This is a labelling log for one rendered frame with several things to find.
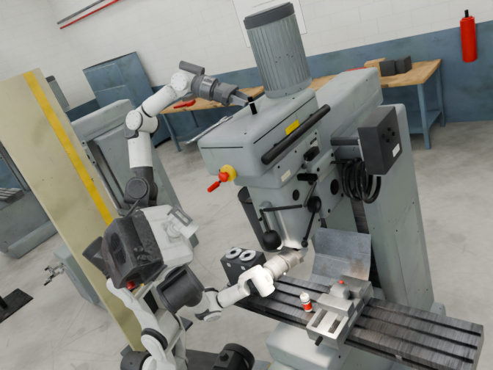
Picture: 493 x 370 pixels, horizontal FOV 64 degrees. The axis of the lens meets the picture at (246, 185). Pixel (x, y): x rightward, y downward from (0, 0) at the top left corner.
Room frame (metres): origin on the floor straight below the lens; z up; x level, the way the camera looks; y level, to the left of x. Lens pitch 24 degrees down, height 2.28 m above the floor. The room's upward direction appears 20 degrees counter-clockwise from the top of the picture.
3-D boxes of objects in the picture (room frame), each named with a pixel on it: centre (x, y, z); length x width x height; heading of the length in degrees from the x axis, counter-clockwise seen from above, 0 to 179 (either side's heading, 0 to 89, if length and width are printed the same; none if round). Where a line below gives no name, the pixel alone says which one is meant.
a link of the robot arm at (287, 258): (1.41, -0.04, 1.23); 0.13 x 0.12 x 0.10; 29
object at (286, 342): (1.45, -0.12, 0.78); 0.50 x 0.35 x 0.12; 133
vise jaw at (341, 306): (1.30, -0.19, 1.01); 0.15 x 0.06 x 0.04; 42
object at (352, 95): (1.79, -0.49, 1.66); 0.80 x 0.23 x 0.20; 133
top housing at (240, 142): (1.46, -0.13, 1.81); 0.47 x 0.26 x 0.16; 133
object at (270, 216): (1.38, -0.04, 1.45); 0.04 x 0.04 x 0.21; 43
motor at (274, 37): (1.62, -0.30, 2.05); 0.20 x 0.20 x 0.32
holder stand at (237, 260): (1.76, 0.16, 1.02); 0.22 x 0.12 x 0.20; 45
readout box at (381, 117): (1.41, -0.57, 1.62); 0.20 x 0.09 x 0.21; 133
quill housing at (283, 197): (1.46, -0.12, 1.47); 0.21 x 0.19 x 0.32; 43
